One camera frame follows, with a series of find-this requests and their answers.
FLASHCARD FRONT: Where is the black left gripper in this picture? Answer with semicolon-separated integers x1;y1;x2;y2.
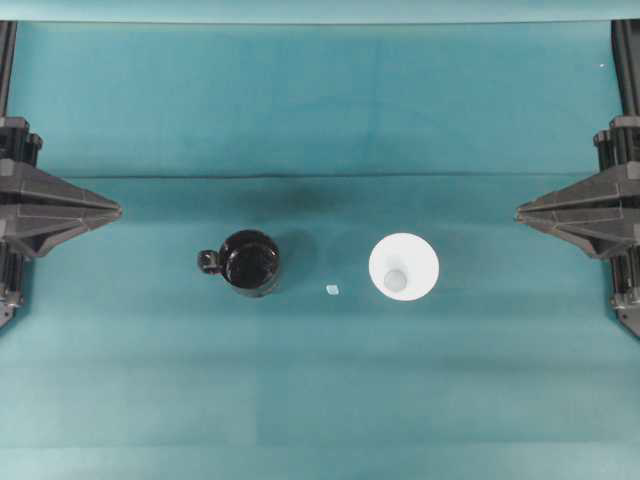
1;117;122;258

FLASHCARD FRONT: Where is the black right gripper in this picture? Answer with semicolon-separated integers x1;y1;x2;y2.
515;116;640;260

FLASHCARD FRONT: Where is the white paper cup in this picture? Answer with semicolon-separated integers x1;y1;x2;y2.
368;232;440;302

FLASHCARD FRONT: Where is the black cup holder with handle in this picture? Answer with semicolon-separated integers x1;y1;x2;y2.
197;230;280;298

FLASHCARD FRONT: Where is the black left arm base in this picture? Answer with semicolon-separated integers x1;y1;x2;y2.
1;242;25;327

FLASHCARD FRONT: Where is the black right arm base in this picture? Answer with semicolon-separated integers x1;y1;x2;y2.
610;244;639;338

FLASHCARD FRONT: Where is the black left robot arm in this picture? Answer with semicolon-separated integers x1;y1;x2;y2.
1;21;122;258

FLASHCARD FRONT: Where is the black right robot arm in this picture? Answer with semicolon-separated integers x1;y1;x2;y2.
515;19;639;260

